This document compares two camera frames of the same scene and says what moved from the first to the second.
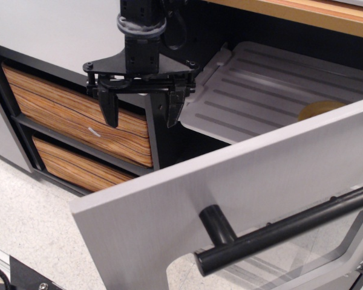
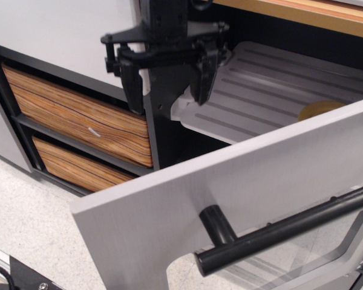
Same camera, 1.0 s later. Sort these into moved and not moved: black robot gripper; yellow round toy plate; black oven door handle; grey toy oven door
Moved: black robot gripper
Not moved: grey toy oven door; yellow round toy plate; black oven door handle
